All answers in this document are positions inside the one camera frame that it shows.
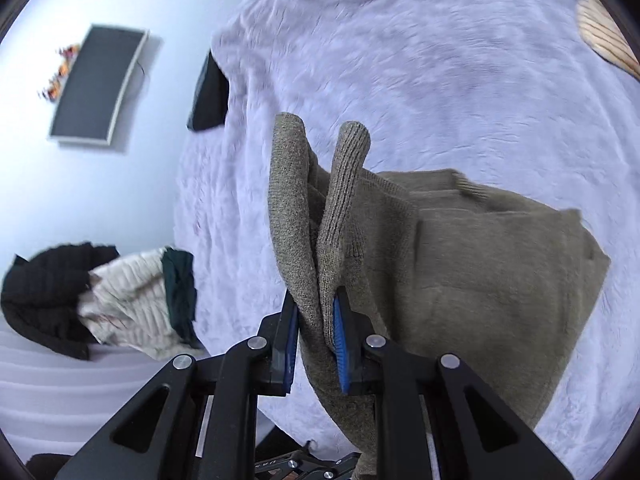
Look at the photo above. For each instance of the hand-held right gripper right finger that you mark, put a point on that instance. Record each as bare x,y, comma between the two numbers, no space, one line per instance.
341,352

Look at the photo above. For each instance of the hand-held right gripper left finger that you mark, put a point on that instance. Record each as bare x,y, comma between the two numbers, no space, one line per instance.
290,352

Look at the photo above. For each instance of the olive knit sweater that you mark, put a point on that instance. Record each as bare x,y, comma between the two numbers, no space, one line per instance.
450,280

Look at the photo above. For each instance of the dark green garment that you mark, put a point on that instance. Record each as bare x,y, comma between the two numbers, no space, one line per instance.
181,290

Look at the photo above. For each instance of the cream ribbed garment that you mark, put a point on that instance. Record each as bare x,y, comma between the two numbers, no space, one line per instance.
130,300

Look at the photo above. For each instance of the white ribbed mattress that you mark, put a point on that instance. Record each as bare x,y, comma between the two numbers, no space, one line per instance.
60,395

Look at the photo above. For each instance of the black knit garment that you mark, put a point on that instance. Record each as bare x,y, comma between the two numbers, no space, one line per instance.
45,295

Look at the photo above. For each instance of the lavender fuzzy blanket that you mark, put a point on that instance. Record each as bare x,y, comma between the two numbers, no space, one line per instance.
425,60

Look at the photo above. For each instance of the tan striped garment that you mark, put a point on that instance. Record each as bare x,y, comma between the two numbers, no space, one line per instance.
607,32

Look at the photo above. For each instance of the wall-mounted flat screen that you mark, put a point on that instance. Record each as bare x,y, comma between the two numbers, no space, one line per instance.
97,85

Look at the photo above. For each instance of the orange wall decoration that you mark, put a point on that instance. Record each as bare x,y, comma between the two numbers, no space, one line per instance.
61,72

